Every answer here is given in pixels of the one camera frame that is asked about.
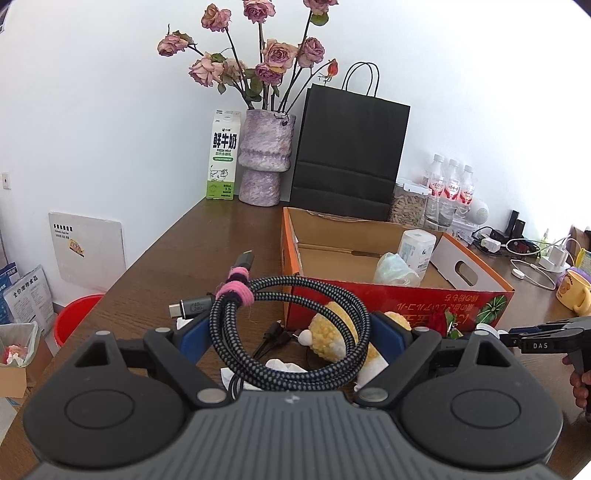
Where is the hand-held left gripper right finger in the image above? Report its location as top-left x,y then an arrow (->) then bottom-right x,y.
353,311 -> 515,409

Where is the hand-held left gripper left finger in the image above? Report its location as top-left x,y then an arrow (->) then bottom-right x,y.
74,316 -> 232,409

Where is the red orange cardboard box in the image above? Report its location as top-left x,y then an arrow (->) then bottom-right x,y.
281,207 -> 515,330

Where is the red artificial flower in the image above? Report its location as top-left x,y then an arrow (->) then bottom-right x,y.
427,309 -> 465,340

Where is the yellow white plush toy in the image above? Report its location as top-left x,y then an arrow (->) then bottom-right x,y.
295,301 -> 414,393

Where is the braided black cable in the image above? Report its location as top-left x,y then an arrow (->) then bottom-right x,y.
168,249 -> 375,393

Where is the white tissue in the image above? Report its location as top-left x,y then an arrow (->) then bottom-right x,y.
221,357 -> 310,393

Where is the person's right hand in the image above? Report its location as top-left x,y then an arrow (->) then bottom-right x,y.
569,355 -> 590,409

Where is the yellow cartoon mug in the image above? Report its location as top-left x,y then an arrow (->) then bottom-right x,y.
558,270 -> 591,315

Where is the crumpled plastic bag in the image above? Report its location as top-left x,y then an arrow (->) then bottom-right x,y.
373,253 -> 422,286

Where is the red plastic bucket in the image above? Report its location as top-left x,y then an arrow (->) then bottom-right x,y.
54,294 -> 106,347

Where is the white printed tin box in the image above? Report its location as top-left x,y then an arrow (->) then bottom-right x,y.
450,217 -> 481,243

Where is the round white speaker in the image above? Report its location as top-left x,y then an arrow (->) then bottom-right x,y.
468,198 -> 492,227

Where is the clear seed storage jar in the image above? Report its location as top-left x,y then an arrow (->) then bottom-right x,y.
388,178 -> 432,227

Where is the clear glass cup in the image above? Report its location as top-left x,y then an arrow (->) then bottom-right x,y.
422,196 -> 455,232

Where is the white printed packet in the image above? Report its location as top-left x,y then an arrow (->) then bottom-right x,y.
4,267 -> 55,324

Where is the brown cardboard carton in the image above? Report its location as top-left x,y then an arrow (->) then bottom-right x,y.
0,339 -> 54,398

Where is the green white milk carton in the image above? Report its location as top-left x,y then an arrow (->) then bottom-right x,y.
205,110 -> 242,201

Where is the black paper bag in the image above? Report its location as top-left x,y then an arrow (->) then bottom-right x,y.
289,62 -> 411,222

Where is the purple textured vase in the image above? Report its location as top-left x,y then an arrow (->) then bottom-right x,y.
238,109 -> 296,207

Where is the dried pink rose bouquet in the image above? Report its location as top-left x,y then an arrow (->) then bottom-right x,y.
158,0 -> 340,114

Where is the white puck charger cable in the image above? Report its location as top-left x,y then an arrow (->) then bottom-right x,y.
510,258 -> 557,291

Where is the thin black charging cable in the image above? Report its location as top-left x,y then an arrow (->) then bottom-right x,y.
252,320 -> 306,366

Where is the white wall panel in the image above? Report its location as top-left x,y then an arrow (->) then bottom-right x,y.
48,212 -> 126,291

